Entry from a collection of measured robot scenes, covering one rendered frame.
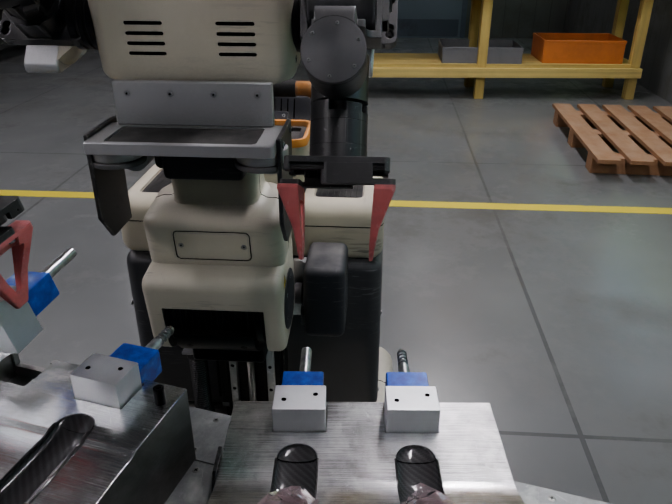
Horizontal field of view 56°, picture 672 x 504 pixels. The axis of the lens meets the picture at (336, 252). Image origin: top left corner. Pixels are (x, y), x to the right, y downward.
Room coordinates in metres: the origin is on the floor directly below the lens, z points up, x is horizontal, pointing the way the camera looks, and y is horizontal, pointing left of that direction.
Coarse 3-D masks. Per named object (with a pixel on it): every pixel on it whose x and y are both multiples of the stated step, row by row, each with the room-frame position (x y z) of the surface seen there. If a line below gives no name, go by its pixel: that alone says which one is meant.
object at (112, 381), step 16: (160, 336) 0.57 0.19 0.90; (128, 352) 0.52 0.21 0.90; (144, 352) 0.52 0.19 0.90; (80, 368) 0.48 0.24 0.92; (96, 368) 0.48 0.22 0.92; (112, 368) 0.48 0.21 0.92; (128, 368) 0.48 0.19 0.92; (144, 368) 0.50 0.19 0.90; (160, 368) 0.53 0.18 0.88; (80, 384) 0.47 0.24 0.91; (96, 384) 0.46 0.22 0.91; (112, 384) 0.46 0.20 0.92; (128, 384) 0.47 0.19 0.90; (96, 400) 0.46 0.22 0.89; (112, 400) 0.46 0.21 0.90; (128, 400) 0.47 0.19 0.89
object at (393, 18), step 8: (392, 0) 0.93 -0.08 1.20; (392, 8) 0.91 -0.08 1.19; (392, 16) 0.90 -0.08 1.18; (392, 24) 0.89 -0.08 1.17; (384, 32) 0.89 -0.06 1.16; (392, 32) 0.89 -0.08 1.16; (384, 40) 0.88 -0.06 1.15; (392, 40) 0.88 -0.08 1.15; (384, 48) 0.89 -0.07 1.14; (392, 48) 0.89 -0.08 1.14
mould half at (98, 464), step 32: (0, 352) 0.54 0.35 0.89; (0, 384) 0.49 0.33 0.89; (32, 384) 0.49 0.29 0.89; (64, 384) 0.49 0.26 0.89; (0, 416) 0.45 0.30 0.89; (32, 416) 0.45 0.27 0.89; (64, 416) 0.45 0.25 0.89; (96, 416) 0.45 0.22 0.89; (128, 416) 0.45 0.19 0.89; (160, 416) 0.45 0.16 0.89; (0, 448) 0.41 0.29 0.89; (96, 448) 0.41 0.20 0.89; (128, 448) 0.41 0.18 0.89; (160, 448) 0.43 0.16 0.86; (192, 448) 0.48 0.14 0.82; (64, 480) 0.37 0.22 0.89; (96, 480) 0.37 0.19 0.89; (128, 480) 0.39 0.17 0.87; (160, 480) 0.43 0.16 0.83
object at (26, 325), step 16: (64, 256) 0.60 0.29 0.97; (32, 272) 0.56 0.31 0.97; (48, 272) 0.58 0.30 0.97; (32, 288) 0.53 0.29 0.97; (48, 288) 0.55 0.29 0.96; (0, 304) 0.49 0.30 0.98; (32, 304) 0.53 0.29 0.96; (48, 304) 0.54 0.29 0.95; (0, 320) 0.49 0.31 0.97; (16, 320) 0.50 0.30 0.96; (32, 320) 0.52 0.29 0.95; (0, 336) 0.49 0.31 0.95; (16, 336) 0.50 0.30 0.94; (32, 336) 0.51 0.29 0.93; (16, 352) 0.49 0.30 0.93
